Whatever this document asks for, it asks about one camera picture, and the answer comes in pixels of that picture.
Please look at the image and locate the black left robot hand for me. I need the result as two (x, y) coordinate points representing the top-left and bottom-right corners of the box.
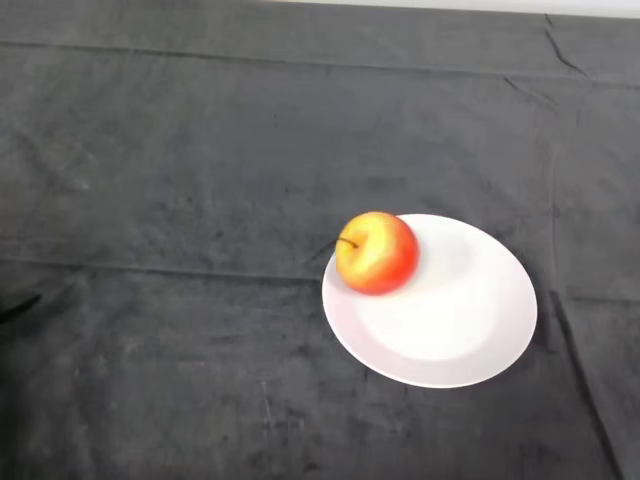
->
(0, 293), (42, 324)

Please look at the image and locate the red yellow apple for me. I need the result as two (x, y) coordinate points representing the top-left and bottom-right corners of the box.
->
(334, 210), (420, 297)

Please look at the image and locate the white round plate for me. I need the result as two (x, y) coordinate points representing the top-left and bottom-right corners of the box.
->
(321, 213), (539, 390)

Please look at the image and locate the black cloth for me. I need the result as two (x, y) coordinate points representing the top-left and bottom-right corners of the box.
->
(0, 0), (640, 480)

